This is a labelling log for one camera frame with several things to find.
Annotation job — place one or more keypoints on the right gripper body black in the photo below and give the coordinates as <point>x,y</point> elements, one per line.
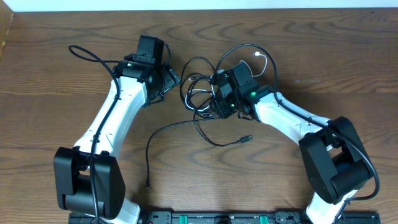
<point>219,107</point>

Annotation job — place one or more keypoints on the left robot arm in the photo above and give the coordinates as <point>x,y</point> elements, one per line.
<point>87,176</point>

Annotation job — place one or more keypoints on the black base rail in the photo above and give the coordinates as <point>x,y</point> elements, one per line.
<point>162,217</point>

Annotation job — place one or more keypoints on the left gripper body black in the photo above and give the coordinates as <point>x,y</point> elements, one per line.
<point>169,78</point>

